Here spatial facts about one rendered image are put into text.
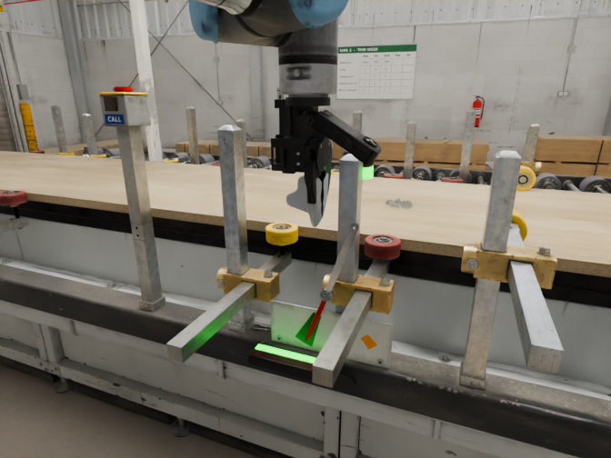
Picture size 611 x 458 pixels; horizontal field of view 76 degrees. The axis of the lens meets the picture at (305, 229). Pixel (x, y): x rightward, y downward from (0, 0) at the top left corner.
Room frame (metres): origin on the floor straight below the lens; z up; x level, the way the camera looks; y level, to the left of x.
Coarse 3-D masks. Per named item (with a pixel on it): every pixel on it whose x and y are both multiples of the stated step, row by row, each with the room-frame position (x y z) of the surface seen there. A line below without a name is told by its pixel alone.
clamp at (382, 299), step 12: (360, 276) 0.71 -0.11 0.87; (336, 288) 0.69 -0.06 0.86; (348, 288) 0.68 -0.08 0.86; (360, 288) 0.67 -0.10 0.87; (372, 288) 0.66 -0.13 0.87; (384, 288) 0.66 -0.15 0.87; (336, 300) 0.69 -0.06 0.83; (348, 300) 0.68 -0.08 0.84; (372, 300) 0.66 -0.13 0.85; (384, 300) 0.65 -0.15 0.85; (384, 312) 0.65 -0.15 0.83
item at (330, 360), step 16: (368, 272) 0.75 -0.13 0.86; (384, 272) 0.78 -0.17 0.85; (352, 304) 0.62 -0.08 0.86; (368, 304) 0.64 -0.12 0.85; (352, 320) 0.57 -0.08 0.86; (336, 336) 0.52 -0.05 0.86; (352, 336) 0.53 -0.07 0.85; (320, 352) 0.48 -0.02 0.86; (336, 352) 0.48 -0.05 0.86; (320, 368) 0.45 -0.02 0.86; (336, 368) 0.46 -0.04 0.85; (320, 384) 0.45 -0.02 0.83
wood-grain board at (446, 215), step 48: (0, 192) 1.37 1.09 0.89; (48, 192) 1.32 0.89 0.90; (96, 192) 1.32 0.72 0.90; (192, 192) 1.32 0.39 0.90; (288, 192) 1.32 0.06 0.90; (336, 192) 1.32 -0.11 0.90; (384, 192) 1.32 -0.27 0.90; (432, 192) 1.32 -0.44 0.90; (480, 192) 1.32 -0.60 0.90; (528, 192) 1.32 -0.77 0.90; (576, 192) 1.32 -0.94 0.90; (336, 240) 0.91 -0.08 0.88; (432, 240) 0.84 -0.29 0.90; (480, 240) 0.84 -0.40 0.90; (528, 240) 0.84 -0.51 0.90; (576, 240) 0.84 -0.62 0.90
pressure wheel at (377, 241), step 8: (368, 240) 0.82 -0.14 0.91; (376, 240) 0.83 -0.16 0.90; (384, 240) 0.82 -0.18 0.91; (392, 240) 0.83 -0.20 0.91; (368, 248) 0.81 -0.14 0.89; (376, 248) 0.79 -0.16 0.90; (384, 248) 0.79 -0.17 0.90; (392, 248) 0.79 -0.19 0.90; (400, 248) 0.82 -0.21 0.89; (368, 256) 0.81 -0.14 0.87; (376, 256) 0.79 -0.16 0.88; (384, 256) 0.79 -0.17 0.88; (392, 256) 0.79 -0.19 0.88
